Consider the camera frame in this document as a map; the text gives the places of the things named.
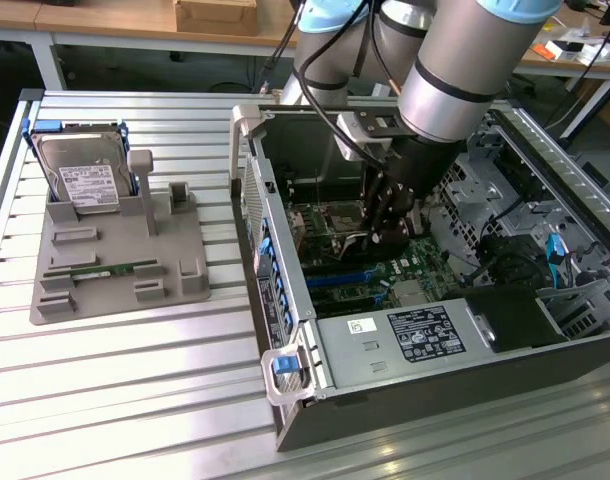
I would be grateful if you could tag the hard disk drive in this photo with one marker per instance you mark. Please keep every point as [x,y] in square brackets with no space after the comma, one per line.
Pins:
[85,182]

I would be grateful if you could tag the blue slot clip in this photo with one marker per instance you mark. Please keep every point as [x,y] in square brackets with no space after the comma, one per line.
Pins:
[284,302]
[278,284]
[265,246]
[290,323]

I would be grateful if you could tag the cardboard box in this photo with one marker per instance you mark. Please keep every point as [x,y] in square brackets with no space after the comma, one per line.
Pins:
[215,17]

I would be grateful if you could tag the grey power supply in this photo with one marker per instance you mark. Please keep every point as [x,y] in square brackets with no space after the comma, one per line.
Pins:
[365,350]

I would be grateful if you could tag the blue case latch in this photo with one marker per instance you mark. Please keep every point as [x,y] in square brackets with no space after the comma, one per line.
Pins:
[283,364]

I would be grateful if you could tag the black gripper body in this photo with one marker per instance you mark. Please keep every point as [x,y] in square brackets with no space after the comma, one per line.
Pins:
[425,165]

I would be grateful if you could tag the open PC case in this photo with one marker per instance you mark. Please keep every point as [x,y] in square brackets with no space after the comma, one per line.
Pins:
[435,400]

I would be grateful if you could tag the black plastic shroud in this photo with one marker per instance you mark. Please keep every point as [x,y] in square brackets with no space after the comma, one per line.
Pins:
[515,320]

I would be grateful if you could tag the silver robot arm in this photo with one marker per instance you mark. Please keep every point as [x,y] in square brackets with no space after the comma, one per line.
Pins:
[460,75]

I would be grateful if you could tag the orange and white box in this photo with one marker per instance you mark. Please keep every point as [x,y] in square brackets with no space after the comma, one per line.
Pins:
[555,50]

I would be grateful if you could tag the wooden desk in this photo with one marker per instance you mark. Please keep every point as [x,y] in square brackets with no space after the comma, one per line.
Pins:
[15,15]
[545,67]

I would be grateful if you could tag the green RAM stick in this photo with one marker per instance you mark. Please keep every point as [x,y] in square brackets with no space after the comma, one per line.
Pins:
[110,272]

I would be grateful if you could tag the perforated metal drive cage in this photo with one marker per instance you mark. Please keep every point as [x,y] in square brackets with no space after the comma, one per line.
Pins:
[480,210]

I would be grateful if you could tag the green motherboard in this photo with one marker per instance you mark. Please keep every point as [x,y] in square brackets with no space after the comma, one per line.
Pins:
[425,260]

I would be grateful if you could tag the black expansion slot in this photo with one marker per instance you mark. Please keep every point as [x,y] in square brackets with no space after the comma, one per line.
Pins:
[345,307]
[335,269]

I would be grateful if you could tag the thin locking lever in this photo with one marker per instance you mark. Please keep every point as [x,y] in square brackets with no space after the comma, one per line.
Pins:
[318,185]

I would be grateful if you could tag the grey disk bay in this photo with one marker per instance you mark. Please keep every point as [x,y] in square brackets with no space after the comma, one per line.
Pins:
[580,310]

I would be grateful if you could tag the silver chipset heatsink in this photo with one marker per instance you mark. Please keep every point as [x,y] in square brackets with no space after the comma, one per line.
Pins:
[412,292]

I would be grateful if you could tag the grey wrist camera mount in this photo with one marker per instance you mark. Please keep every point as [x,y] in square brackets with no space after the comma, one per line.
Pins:
[350,132]

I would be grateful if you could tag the RAM slot white latches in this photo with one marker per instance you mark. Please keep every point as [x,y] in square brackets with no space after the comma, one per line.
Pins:
[325,192]
[325,180]

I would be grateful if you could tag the grey parts rack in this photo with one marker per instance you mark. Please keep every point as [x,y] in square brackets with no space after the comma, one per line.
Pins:
[110,300]

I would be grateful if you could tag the blue expansion slot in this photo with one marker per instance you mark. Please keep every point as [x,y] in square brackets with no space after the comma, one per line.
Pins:
[335,281]

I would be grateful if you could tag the CPU socket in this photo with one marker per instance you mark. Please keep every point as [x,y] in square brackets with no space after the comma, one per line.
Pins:
[342,220]

